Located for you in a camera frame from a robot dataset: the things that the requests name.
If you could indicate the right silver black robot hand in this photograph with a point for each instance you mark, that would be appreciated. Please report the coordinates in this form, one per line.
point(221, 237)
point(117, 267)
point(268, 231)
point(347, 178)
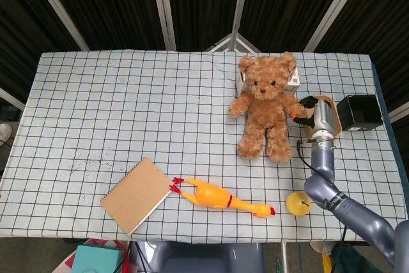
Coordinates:
point(324, 116)

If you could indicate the brown plush teddy bear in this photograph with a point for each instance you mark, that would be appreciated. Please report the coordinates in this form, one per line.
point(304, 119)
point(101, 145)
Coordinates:
point(265, 116)

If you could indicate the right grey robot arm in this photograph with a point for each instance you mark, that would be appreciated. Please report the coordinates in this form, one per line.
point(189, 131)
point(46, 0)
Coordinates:
point(322, 164)

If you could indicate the brown cardboard tray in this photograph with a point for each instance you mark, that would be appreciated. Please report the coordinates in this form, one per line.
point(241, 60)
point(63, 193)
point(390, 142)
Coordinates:
point(338, 119)

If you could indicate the black open box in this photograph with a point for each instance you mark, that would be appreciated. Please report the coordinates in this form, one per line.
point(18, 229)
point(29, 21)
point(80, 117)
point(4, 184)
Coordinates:
point(359, 113)

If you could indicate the white cardboard box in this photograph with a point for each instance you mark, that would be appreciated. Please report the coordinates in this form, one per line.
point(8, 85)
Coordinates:
point(293, 82)

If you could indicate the white partition foot bar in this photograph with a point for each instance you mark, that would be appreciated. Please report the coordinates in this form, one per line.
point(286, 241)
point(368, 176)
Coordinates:
point(399, 110)
point(12, 98)

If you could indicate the yellow toy fruit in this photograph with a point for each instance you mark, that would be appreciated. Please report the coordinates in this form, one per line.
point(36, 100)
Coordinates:
point(297, 206)

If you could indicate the yellow rubber chicken toy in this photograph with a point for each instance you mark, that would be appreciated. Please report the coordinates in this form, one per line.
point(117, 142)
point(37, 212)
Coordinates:
point(211, 196)

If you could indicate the white table leg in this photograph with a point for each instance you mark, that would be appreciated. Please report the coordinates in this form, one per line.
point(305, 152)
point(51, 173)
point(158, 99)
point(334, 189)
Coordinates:
point(283, 257)

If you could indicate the blue checkered tablecloth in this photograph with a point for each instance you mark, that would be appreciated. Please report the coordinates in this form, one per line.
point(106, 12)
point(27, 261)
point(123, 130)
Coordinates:
point(143, 110)

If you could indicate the grey robot torso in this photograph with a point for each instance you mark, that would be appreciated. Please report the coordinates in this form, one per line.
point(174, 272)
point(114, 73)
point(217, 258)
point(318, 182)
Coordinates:
point(198, 257)

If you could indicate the brown spiral notebook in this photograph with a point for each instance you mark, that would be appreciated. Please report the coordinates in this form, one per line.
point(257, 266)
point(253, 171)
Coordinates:
point(134, 196)

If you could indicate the teal box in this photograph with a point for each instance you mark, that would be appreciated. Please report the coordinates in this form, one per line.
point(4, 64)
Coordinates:
point(96, 258)

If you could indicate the white shoe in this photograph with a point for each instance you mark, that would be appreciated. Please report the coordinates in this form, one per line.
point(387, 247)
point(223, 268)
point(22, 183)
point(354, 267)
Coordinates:
point(4, 132)

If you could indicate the white triangular frame base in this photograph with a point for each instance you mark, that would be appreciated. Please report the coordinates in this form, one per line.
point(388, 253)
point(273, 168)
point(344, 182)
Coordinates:
point(234, 43)

